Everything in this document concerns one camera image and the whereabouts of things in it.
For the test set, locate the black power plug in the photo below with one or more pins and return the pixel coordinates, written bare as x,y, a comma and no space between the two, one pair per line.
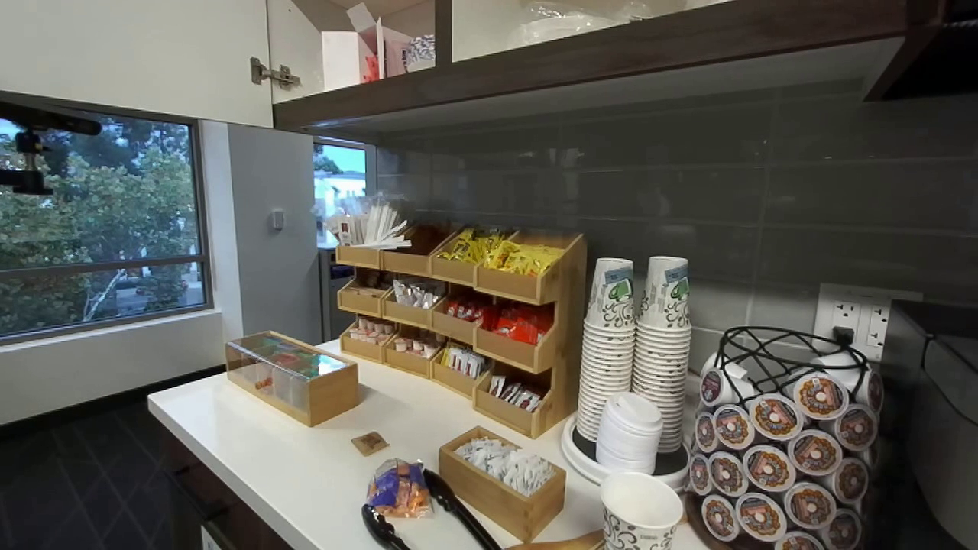
846,338

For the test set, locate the stack of white cup lids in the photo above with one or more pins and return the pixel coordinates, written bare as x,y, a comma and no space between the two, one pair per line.
627,431

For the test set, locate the small window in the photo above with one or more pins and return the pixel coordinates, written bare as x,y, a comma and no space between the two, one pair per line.
337,179

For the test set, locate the plastic wrapped white plates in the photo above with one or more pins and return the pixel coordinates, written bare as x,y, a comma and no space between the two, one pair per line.
565,22

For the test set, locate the wooden tea box clear lid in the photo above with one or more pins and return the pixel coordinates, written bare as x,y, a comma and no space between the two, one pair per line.
306,392

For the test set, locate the orange blue snack bag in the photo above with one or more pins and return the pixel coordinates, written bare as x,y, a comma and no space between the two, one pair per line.
401,491

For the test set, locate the red cardboard box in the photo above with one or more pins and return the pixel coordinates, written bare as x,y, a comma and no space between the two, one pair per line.
371,49

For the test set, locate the black grey coffee machine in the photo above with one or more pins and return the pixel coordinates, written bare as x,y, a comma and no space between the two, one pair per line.
941,448

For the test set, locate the yellow white packets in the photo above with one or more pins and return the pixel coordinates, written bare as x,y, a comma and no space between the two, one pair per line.
465,361

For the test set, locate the white wall outlet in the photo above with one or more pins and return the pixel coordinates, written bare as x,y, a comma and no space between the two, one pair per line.
872,310

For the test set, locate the white red stick packets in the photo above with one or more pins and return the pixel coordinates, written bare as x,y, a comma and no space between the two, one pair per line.
513,392

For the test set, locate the white silver packets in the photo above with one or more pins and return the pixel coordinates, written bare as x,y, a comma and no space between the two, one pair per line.
417,294

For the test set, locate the brown white coffee pod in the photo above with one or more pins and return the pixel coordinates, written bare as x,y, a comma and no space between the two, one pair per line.
777,416
852,482
719,518
857,428
815,453
846,529
811,506
728,474
766,518
768,469
736,427
819,397

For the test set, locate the white wrapped straws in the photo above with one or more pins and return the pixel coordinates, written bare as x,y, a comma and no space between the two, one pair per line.
373,227

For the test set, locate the dark base cabinet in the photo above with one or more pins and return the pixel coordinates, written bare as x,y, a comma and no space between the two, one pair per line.
233,519

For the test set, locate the yellow sweetener packets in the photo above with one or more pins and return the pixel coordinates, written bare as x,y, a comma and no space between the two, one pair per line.
522,258
470,244

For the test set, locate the black camera on stand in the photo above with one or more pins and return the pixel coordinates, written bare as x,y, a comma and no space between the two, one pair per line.
48,123

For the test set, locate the wooden condiment organizer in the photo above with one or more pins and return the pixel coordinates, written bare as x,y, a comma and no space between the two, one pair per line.
565,338

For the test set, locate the white cardboard box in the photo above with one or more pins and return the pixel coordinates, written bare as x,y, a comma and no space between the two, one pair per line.
337,63

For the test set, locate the white red sugar packets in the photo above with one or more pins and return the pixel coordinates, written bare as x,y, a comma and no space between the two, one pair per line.
417,345
371,330

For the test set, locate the white light switch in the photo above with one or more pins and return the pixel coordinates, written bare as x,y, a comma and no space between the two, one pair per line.
275,217

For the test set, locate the stack of printed paper cups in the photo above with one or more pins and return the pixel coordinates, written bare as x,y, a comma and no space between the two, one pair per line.
610,345
663,345

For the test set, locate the wooden wall cabinet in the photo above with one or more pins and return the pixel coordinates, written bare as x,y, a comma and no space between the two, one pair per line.
613,63

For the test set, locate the brown sugar packets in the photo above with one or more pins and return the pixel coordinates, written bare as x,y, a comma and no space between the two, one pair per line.
421,241

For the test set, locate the metal cabinet hinge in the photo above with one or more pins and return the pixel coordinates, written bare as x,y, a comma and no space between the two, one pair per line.
273,73

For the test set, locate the single printed paper cup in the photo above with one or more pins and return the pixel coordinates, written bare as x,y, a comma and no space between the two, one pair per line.
641,511

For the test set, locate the red ketchup packets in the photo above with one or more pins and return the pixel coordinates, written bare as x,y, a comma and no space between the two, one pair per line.
522,321
465,306

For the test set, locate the white printed bag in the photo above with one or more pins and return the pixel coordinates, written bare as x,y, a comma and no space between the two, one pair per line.
421,49

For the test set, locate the small open wooden box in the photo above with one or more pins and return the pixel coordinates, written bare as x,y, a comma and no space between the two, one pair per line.
489,503

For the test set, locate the white creamer cups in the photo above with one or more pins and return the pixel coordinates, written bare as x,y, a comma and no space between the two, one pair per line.
504,465

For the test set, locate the white faced cabinet door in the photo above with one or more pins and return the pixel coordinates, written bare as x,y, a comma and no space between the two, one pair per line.
133,63

